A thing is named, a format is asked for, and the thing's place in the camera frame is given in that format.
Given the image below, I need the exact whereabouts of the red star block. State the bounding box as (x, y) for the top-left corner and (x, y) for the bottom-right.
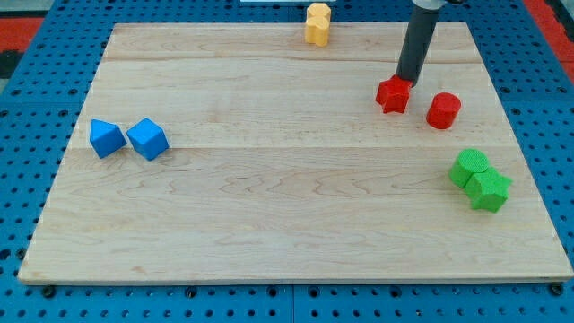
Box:
(375, 75), (413, 114)

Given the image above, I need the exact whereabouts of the green star block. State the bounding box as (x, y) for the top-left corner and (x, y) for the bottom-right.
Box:
(463, 167), (512, 213)

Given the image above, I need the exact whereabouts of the wooden board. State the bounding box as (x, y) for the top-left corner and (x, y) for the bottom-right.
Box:
(18, 22), (573, 285)

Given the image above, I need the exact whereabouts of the yellow heart block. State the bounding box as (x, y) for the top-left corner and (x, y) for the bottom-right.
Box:
(304, 16), (330, 47)

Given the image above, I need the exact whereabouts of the blue cube block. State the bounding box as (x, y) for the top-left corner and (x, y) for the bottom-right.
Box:
(126, 118), (170, 161)

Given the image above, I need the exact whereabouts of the yellow hexagon block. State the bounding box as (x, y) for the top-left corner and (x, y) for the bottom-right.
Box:
(306, 3), (332, 21)

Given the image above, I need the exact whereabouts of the red cylinder block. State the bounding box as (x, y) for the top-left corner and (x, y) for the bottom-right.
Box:
(426, 92), (462, 130)

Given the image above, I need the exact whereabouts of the green cylinder block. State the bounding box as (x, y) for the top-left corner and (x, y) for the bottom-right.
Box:
(448, 148), (490, 188)

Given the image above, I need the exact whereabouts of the blue triangular block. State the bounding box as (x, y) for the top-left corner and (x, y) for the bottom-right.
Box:
(90, 119), (126, 159)

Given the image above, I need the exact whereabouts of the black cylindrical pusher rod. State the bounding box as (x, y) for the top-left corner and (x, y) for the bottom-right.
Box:
(396, 0), (446, 86)

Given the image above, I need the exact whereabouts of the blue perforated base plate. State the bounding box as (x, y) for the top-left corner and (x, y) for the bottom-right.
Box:
(1, 0), (573, 322)

